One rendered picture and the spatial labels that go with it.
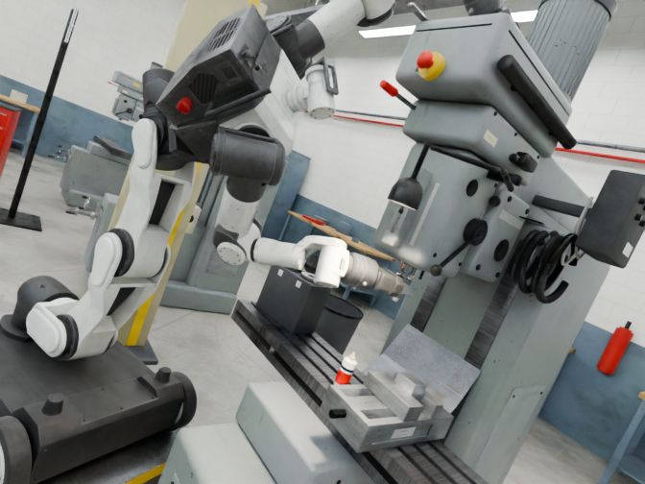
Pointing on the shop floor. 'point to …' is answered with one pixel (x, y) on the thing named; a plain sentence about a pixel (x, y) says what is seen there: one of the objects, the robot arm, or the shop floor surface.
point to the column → (500, 349)
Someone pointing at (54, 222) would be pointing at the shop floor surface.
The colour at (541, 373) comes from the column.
